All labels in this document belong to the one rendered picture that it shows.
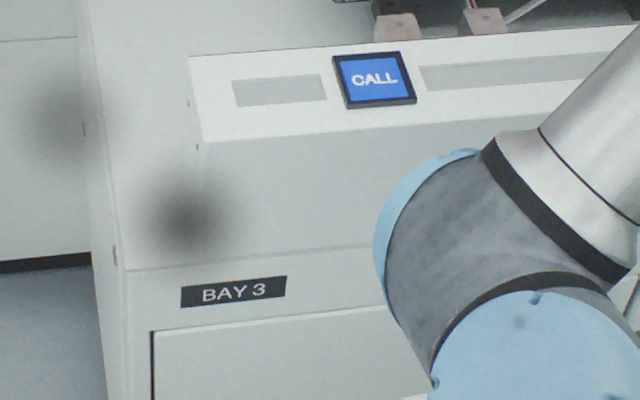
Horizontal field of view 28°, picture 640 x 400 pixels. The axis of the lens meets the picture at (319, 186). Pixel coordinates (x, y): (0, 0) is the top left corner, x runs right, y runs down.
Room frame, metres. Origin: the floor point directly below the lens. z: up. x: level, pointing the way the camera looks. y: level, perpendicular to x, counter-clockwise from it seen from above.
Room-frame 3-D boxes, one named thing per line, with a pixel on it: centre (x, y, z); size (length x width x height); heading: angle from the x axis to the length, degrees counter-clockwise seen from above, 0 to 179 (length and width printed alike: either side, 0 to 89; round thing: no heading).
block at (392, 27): (0.85, -0.06, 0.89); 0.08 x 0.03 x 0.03; 18
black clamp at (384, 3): (0.90, -0.04, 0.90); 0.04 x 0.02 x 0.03; 18
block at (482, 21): (0.87, -0.13, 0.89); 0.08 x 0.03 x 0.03; 18
